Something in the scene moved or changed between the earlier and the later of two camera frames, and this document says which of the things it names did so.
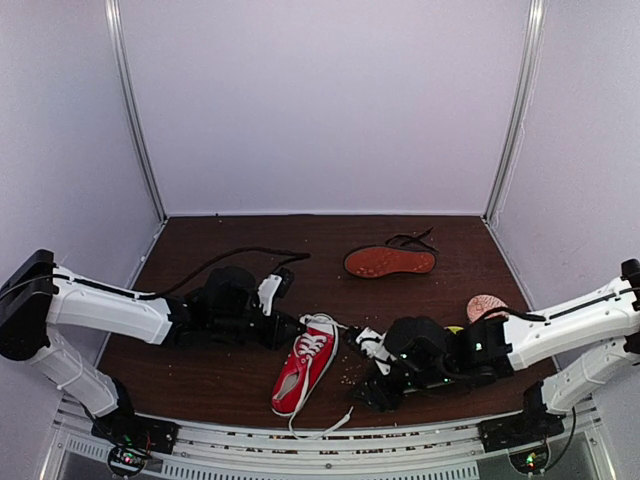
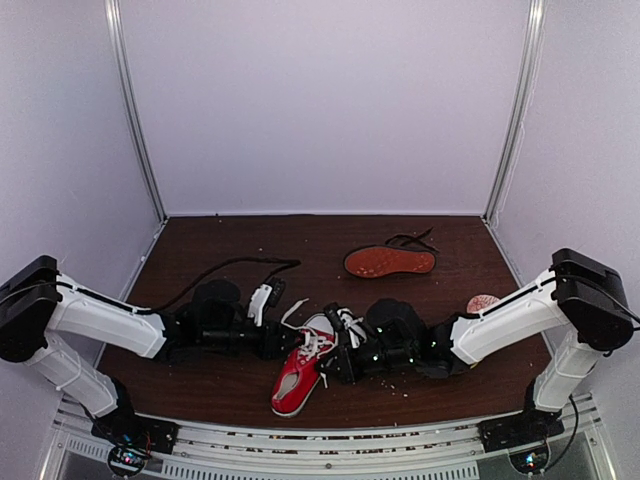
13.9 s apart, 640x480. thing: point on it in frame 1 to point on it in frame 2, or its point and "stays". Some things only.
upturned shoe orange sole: (402, 253) stays
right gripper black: (380, 397) to (348, 372)
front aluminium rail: (331, 451) stays
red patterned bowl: (479, 304) stays
